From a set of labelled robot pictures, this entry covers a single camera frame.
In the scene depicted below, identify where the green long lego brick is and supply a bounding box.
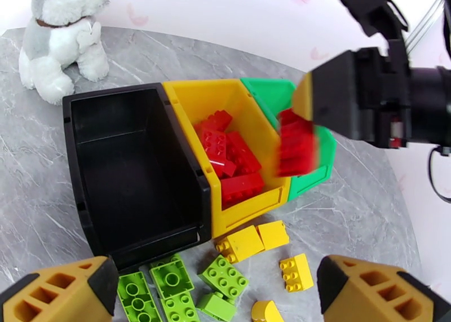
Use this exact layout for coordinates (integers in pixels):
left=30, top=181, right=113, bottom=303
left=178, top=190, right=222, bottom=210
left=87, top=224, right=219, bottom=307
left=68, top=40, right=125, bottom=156
left=160, top=290, right=201, bottom=322
left=117, top=271, right=163, bottom=322

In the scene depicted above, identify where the grey white plush husky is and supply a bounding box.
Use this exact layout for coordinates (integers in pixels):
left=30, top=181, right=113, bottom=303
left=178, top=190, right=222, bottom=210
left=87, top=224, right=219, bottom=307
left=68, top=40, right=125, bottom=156
left=18, top=0, right=113, bottom=106

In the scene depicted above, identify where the red lego brick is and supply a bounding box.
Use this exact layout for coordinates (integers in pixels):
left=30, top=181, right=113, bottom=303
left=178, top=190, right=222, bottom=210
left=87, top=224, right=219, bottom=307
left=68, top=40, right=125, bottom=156
left=220, top=172, right=266, bottom=206
left=211, top=158, right=237, bottom=178
left=195, top=110, right=233, bottom=133
left=225, top=131, right=263, bottom=176
left=200, top=129, right=228, bottom=164
left=276, top=108, right=319, bottom=177

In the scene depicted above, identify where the black plastic bin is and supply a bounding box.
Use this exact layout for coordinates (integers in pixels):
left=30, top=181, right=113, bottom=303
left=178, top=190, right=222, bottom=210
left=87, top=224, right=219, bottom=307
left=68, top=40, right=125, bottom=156
left=63, top=82, right=212, bottom=272

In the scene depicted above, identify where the yellow plastic bin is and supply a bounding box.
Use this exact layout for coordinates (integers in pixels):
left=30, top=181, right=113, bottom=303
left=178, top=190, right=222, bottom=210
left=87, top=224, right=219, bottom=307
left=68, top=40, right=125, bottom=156
left=162, top=78, right=293, bottom=240

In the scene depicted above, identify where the green plastic bin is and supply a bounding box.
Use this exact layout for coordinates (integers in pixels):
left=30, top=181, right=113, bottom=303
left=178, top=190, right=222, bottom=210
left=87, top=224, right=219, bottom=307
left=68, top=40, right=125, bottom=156
left=240, top=77, right=337, bottom=202

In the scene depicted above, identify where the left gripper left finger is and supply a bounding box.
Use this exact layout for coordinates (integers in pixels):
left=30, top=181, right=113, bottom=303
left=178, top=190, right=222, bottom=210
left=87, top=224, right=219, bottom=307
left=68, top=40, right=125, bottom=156
left=0, top=255, right=120, bottom=322

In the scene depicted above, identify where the green sloped lego brick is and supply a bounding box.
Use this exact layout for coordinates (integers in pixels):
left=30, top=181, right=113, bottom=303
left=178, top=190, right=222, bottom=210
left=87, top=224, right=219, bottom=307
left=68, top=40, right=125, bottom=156
left=196, top=292, right=237, bottom=322

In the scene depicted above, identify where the black cable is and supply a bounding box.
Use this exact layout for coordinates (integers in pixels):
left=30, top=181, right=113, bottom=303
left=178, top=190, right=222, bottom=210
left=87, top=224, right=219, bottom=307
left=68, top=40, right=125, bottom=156
left=427, top=146, right=451, bottom=204

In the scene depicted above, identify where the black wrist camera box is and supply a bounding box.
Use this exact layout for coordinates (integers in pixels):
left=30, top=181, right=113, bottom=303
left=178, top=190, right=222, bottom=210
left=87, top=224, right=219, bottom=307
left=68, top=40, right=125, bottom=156
left=334, top=0, right=409, bottom=40

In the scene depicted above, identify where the aluminium frame post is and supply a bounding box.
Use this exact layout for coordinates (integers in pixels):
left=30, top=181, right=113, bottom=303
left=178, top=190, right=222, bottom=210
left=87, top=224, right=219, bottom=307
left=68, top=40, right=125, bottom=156
left=405, top=0, right=445, bottom=52

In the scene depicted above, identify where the yellow rounded lego brick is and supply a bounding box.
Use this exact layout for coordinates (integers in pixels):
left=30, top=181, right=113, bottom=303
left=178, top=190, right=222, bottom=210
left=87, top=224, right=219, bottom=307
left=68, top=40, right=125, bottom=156
left=250, top=300, right=285, bottom=322

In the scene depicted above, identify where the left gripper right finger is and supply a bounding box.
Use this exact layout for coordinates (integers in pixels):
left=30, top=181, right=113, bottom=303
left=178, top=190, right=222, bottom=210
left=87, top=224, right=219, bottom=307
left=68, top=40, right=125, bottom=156
left=317, top=255, right=451, bottom=322

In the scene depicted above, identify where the green square lego brick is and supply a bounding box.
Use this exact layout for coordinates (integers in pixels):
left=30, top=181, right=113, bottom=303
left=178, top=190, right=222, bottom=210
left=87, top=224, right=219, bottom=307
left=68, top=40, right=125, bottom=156
left=149, top=258, right=195, bottom=300

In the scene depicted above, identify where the yellow sloped lego brick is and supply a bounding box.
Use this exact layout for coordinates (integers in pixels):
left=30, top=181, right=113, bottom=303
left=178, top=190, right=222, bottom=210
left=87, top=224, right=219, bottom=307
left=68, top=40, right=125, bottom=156
left=215, top=225, right=266, bottom=264
left=257, top=220, right=290, bottom=251

